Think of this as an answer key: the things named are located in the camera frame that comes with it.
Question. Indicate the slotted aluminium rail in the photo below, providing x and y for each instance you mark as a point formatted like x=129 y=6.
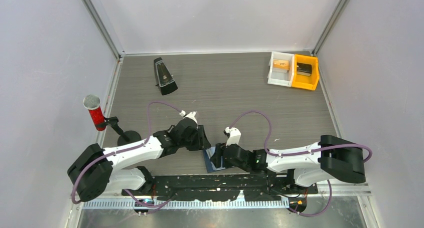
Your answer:
x=239 y=203

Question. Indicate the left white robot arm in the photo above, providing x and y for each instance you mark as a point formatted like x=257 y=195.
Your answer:
x=98 y=170

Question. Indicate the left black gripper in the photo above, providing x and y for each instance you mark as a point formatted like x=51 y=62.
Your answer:
x=205 y=143

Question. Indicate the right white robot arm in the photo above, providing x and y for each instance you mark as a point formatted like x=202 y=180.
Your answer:
x=329 y=158

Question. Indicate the black box in bin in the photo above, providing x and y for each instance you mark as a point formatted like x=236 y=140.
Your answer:
x=304 y=69

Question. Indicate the black metronome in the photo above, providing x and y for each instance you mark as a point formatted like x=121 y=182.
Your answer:
x=164 y=79

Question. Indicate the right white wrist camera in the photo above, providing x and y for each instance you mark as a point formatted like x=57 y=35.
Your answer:
x=233 y=136

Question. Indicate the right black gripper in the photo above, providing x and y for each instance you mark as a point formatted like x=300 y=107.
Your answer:
x=216 y=158

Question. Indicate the blue leather card holder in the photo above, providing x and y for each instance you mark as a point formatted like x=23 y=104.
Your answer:
x=210 y=167

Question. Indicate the white plastic bin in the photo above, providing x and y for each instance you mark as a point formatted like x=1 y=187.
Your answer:
x=279 y=78

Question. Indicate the yellow plastic bin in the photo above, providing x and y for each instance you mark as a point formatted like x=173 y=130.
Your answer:
x=306 y=82

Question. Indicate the red microphone with stand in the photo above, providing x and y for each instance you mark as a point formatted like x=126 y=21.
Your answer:
x=93 y=104

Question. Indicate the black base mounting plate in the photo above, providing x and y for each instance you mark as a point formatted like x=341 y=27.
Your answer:
x=222 y=187

